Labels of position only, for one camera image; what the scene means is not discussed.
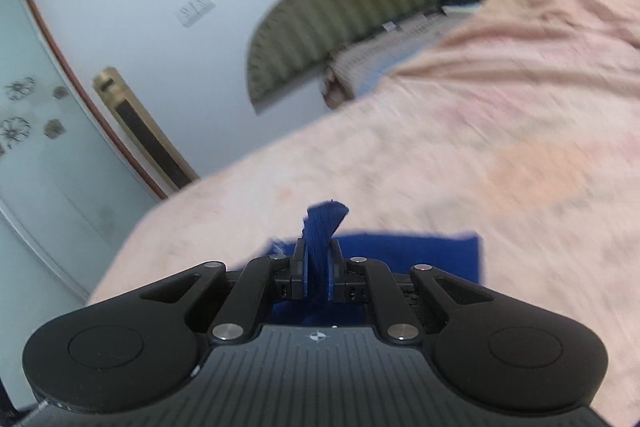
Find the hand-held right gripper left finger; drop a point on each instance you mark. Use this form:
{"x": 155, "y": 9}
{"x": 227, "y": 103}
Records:
{"x": 299, "y": 274}

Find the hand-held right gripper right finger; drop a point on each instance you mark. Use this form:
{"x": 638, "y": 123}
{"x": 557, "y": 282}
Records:
{"x": 332, "y": 274}

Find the blue fleece garment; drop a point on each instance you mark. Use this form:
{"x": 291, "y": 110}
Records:
{"x": 400, "y": 252}

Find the gold and black stand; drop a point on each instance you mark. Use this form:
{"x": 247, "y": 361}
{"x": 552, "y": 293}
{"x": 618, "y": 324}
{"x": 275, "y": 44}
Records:
{"x": 142, "y": 127}

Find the patterned pillow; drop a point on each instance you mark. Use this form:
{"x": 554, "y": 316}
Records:
{"x": 375, "y": 52}

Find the frosted glass door with flowers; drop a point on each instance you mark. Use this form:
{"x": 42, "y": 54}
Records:
{"x": 45, "y": 167}

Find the white wall socket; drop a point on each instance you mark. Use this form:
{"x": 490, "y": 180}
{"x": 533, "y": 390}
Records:
{"x": 195, "y": 10}

